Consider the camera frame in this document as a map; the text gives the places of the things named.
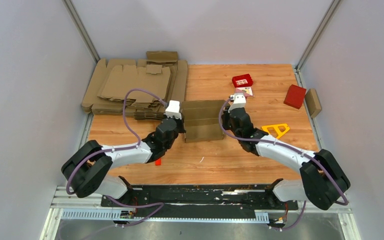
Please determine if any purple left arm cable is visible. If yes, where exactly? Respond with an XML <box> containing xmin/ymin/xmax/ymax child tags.
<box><xmin>65</xmin><ymin>88</ymin><xmax>169</xmax><ymax>228</ymax></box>

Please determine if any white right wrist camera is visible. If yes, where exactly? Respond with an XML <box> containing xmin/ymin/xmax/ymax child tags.
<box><xmin>228</xmin><ymin>93</ymin><xmax>247</xmax><ymax>113</ymax></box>

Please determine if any aluminium frame rail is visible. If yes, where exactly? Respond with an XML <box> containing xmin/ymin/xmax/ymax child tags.
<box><xmin>40</xmin><ymin>186</ymin><xmax>360</xmax><ymax>240</ymax></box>

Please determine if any small red block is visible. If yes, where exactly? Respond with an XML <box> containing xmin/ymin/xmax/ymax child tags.
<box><xmin>154</xmin><ymin>158</ymin><xmax>162</xmax><ymax>166</ymax></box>

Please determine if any yellow triangular plastic frame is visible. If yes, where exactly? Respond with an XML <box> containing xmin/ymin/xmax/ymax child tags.
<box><xmin>261</xmin><ymin>123</ymin><xmax>290</xmax><ymax>139</ymax></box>

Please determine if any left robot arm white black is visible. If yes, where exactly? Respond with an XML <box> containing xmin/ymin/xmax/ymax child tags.
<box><xmin>61</xmin><ymin>117</ymin><xmax>186</xmax><ymax>207</ymax></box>

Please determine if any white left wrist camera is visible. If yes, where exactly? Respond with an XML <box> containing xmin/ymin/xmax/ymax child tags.
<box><xmin>164</xmin><ymin>100</ymin><xmax>183</xmax><ymax>120</ymax></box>

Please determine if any red box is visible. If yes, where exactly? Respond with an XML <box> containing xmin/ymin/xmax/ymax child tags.
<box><xmin>283</xmin><ymin>84</ymin><xmax>307</xmax><ymax>109</ymax></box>

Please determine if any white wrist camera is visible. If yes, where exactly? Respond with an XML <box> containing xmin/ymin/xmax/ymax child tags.
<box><xmin>164</xmin><ymin>100</ymin><xmax>183</xmax><ymax>120</ymax></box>
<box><xmin>228</xmin><ymin>93</ymin><xmax>247</xmax><ymax>113</ymax></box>

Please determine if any clear case with shapes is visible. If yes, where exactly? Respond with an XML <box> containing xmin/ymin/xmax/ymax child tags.
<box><xmin>235</xmin><ymin>86</ymin><xmax>254</xmax><ymax>98</ymax></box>

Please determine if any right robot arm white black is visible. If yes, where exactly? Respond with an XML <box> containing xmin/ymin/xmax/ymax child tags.
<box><xmin>220</xmin><ymin>107</ymin><xmax>351</xmax><ymax>210</ymax></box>

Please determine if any red plastic basket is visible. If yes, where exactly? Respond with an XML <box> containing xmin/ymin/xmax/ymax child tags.
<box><xmin>231</xmin><ymin>73</ymin><xmax>254</xmax><ymax>88</ymax></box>

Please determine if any small brown cardboard box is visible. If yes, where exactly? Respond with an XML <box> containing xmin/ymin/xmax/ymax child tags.
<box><xmin>304</xmin><ymin>88</ymin><xmax>322</xmax><ymax>118</ymax></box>

